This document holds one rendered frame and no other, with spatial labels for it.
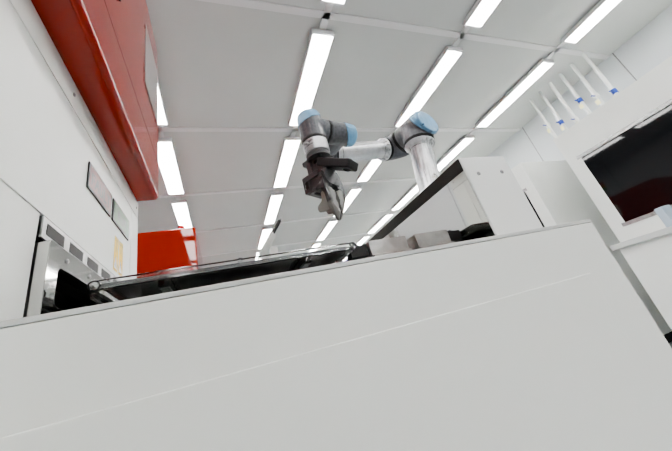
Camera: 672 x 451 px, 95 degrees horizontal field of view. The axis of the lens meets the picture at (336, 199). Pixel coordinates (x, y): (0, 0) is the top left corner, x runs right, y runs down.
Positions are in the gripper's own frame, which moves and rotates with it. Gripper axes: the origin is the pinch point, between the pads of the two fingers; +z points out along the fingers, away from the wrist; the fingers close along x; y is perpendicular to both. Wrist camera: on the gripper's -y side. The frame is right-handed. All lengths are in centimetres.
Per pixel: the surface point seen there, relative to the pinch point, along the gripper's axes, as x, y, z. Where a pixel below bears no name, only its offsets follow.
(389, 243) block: 12.0, -16.7, 15.5
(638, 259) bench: -266, -75, 30
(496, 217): 16.4, -35.6, 19.3
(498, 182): 13.3, -37.6, 13.9
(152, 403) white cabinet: 54, -19, 30
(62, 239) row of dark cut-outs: 54, 7, 9
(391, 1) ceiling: -99, -23, -170
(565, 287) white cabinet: 22, -39, 30
